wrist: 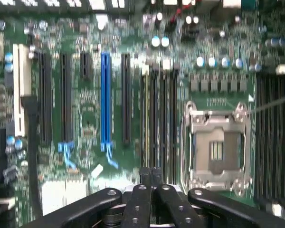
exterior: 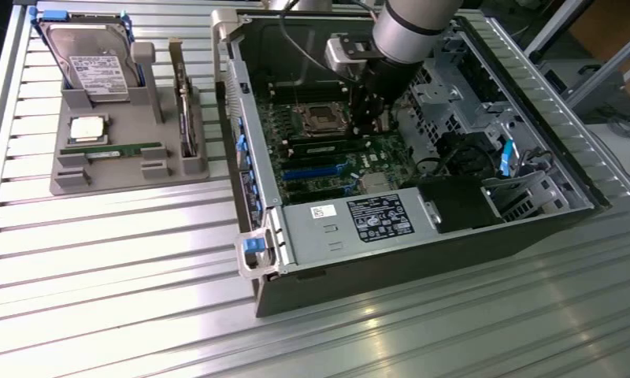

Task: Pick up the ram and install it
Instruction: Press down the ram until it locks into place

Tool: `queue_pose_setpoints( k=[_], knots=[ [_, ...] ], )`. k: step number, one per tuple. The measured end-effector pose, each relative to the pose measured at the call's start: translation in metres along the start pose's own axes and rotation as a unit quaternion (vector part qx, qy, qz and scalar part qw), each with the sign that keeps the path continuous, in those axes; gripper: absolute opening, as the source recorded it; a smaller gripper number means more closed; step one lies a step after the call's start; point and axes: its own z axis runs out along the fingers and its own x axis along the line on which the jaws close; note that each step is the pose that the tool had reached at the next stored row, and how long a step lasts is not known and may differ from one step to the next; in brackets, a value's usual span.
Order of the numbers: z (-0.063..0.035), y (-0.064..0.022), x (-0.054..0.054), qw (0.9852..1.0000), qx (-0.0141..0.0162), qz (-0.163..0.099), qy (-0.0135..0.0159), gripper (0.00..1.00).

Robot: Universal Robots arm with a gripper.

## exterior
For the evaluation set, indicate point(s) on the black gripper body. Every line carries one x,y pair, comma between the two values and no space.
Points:
385,80

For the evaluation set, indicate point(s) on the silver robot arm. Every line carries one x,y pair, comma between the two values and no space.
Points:
408,27

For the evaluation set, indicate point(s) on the installed RAM stick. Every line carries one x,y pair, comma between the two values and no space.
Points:
325,146

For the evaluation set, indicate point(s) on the green RAM stick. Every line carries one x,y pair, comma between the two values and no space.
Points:
112,150

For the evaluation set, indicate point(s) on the metal disk bay cage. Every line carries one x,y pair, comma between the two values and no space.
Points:
452,94

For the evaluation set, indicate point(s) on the CPU socket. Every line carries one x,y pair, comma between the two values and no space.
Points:
318,119

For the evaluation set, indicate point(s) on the green motherboard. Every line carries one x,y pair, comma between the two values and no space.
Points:
325,167

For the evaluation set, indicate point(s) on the silver chipset heatsink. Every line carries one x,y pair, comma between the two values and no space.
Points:
374,183

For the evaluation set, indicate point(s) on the blue expansion slot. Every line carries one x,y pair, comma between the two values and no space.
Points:
310,173

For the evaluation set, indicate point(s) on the black fan shroud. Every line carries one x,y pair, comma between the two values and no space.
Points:
460,204

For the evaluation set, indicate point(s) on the dark grey equipment box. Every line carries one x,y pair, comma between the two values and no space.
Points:
582,88

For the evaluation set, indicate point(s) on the graphics card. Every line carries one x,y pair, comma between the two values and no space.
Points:
184,102

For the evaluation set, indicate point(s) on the grey power supply unit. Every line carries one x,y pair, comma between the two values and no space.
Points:
346,232

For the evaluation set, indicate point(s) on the blue case latch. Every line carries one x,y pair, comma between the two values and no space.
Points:
256,244

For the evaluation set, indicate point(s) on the open black PC case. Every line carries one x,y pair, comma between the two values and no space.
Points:
398,271

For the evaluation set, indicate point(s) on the grey parts rack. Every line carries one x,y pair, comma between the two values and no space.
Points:
125,177

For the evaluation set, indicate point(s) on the hard disk with blue caddy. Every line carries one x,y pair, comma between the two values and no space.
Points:
86,55

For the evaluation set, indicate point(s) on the silver CPU chip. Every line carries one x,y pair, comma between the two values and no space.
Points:
88,129

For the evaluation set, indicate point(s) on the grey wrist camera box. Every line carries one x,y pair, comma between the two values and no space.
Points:
341,53

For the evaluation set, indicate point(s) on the aluminium frame profile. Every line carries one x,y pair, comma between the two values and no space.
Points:
606,67

